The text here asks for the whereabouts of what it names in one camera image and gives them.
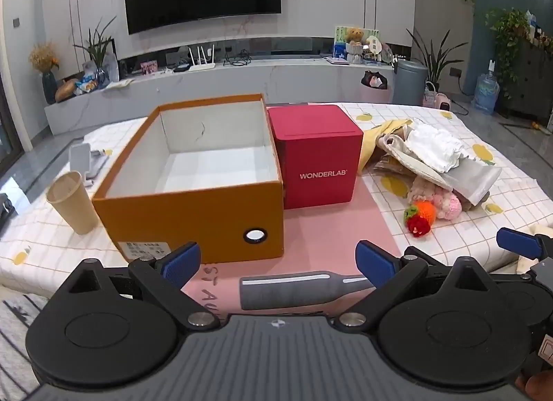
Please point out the pink small heater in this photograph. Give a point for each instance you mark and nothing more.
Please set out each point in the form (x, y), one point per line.
(435, 99)

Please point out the orange red crochet toy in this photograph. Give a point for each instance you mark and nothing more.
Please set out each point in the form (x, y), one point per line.
(419, 217)

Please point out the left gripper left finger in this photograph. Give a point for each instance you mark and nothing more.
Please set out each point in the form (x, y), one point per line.
(161, 283)

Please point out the yellow cloth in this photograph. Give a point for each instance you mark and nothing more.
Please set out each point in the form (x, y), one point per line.
(371, 139)

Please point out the dark cabinet with ivy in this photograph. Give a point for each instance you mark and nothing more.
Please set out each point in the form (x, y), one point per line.
(523, 56)

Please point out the white wifi router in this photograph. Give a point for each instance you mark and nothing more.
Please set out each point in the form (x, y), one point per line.
(201, 59)

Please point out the orange cardboard storage box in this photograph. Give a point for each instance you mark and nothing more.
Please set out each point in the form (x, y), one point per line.
(203, 171)

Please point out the grey cylindrical bin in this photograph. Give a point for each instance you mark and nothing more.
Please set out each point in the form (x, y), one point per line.
(410, 78)

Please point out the checked lemon tablecloth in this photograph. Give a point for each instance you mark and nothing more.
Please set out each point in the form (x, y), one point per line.
(39, 250)

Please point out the small teddy bear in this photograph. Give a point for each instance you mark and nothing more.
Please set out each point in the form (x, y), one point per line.
(354, 36)

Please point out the pink waste bin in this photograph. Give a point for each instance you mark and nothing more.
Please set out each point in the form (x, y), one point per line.
(374, 88)

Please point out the grey plastic pouch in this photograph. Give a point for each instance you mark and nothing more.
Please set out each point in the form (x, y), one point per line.
(472, 179)

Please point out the beige paper cup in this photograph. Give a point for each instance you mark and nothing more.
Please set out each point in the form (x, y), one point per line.
(69, 198)

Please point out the dried flowers vase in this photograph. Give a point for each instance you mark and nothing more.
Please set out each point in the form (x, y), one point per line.
(43, 59)

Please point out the pink crochet toy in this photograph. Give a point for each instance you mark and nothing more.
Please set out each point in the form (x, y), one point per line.
(448, 206)

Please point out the blue water bottle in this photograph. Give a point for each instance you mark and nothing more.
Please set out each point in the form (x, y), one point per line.
(486, 91)

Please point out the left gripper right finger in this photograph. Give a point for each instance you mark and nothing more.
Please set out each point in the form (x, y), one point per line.
(393, 278)

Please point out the person's right hand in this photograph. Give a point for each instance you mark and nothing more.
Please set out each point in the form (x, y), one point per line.
(538, 387)

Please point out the green potted plant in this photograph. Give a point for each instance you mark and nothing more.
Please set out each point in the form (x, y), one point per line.
(96, 47)

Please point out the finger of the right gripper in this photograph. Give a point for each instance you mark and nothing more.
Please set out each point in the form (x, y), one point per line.
(521, 243)

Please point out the red Wonderlab box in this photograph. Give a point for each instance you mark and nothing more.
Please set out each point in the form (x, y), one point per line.
(318, 148)

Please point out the tall leafy floor plant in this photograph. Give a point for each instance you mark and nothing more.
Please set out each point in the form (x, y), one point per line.
(435, 57)

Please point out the grey phone stand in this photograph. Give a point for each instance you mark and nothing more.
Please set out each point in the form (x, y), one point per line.
(87, 162)

